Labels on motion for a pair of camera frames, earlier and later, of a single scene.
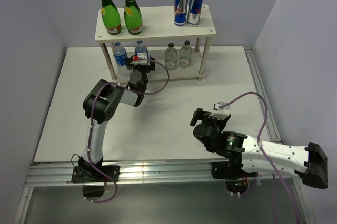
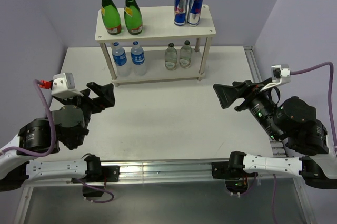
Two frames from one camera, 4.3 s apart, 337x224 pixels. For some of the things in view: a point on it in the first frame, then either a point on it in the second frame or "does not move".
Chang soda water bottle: x=185 y=56 does not move
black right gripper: x=200 y=114 to x=226 y=93
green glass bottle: x=132 y=16 does not move
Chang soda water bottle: x=171 y=57 does not move
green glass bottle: x=110 y=14 does not move
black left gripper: x=150 y=68 to x=106 y=99
